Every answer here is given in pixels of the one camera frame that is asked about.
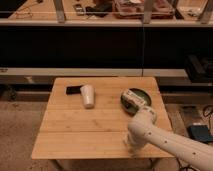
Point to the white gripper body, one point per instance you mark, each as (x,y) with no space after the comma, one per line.
(133,144)

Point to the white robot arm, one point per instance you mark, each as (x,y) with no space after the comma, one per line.
(141,130)

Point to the dark green bowl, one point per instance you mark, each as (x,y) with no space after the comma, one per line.
(130,109)

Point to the wooden table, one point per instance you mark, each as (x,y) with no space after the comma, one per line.
(70,131)

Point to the blue foot pedal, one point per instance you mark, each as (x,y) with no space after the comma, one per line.
(200,133)

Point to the white foam cup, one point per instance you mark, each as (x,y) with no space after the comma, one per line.
(88,96)

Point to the black rectangular block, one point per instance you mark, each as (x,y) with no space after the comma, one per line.
(73,90)

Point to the dark box on right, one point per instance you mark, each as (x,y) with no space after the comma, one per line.
(199,69)

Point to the long workbench shelf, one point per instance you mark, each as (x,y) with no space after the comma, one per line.
(107,13)

